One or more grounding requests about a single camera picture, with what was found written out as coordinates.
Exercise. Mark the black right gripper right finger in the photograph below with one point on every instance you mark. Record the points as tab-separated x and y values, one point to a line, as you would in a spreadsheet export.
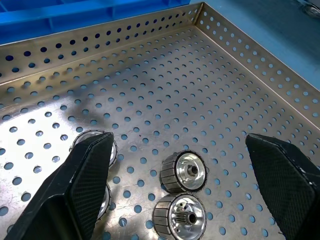
287	187

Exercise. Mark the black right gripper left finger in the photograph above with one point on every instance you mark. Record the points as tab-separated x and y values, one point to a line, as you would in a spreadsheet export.
75	195

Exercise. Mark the blue compartment tray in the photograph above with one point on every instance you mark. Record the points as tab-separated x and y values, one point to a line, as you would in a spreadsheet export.
75	17

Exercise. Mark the perforated metal tray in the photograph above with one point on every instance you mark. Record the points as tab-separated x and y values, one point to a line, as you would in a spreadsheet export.
175	100

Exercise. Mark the clear tape roll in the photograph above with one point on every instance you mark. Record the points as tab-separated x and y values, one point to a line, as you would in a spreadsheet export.
312	10

